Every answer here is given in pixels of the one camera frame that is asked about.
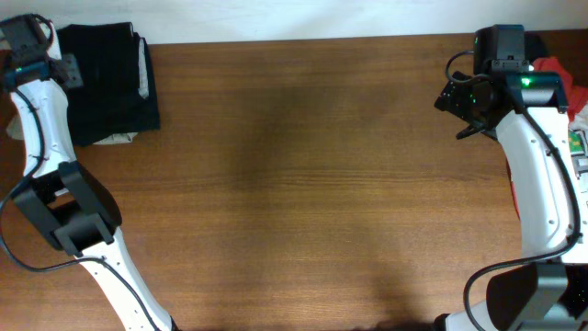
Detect black shorts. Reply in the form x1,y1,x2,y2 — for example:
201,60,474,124
57,22,161,146

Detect white shirt with green print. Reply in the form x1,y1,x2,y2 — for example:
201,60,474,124
569,120,587,206

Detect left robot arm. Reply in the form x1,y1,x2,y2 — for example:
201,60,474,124
1,14,175,330

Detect folded khaki shorts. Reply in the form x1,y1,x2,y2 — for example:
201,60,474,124
6,115,138,146

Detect red jersey with white letters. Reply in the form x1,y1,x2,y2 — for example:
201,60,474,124
504,56,588,222

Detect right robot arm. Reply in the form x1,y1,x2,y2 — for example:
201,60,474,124
434,25,587,330

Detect black shirt with white tag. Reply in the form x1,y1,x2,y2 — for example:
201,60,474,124
525,32,549,63

